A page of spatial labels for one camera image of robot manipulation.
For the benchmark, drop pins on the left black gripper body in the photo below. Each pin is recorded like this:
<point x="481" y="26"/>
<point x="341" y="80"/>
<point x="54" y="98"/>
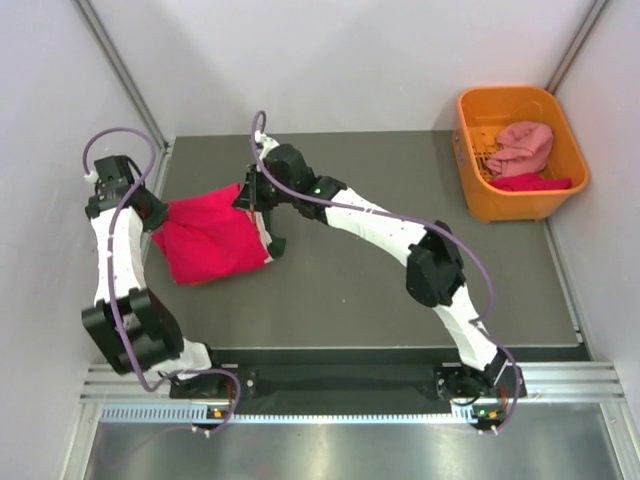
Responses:
<point x="155" y="212"/>

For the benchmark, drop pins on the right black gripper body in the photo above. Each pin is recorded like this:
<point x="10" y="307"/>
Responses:
<point x="264" y="195"/>

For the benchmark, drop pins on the magenta t-shirt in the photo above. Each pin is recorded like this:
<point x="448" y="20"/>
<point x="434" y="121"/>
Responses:
<point x="182" y="233"/>

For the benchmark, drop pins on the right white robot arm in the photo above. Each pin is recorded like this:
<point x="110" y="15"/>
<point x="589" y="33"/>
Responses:
<point x="433" y="265"/>

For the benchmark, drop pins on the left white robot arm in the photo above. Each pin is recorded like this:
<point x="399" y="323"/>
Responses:
<point x="153" y="332"/>

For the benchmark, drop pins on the orange plastic basket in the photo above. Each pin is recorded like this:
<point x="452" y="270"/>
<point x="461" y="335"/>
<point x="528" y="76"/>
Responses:
<point x="482" y="113"/>

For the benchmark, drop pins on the dusty pink shirt in basket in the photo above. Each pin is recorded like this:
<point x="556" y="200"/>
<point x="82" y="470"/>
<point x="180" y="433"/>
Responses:
<point x="524" y="147"/>

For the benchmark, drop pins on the magenta shirt in basket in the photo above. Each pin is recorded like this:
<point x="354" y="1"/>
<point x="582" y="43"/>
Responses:
<point x="530" y="182"/>

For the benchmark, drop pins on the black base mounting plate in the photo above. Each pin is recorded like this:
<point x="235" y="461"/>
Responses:
<point x="363" y="381"/>

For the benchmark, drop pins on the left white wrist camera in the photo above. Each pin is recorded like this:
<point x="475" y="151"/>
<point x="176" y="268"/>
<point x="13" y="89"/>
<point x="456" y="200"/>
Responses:
<point x="91" y="177"/>

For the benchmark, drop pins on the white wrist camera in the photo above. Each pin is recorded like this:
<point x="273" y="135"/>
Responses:
<point x="91" y="177"/>
<point x="263" y="144"/>

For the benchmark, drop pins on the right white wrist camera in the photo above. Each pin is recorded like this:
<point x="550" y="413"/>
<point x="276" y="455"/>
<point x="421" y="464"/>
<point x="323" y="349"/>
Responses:
<point x="263" y="144"/>

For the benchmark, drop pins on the grey slotted cable duct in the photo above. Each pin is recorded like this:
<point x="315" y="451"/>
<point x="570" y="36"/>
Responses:
<point x="209" y="414"/>

